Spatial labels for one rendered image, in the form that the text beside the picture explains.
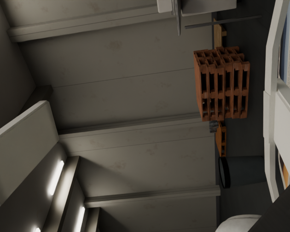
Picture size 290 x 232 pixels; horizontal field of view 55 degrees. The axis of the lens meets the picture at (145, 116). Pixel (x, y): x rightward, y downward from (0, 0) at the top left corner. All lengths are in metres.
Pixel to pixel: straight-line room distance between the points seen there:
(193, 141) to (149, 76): 2.65
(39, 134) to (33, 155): 0.01
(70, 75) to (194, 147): 4.41
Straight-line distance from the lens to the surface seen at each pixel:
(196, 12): 4.82
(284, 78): 0.32
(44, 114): 0.19
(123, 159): 9.40
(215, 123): 7.65
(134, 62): 7.39
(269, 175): 0.18
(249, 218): 0.63
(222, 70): 4.67
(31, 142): 0.17
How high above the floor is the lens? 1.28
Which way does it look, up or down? 6 degrees up
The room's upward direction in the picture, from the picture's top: 97 degrees counter-clockwise
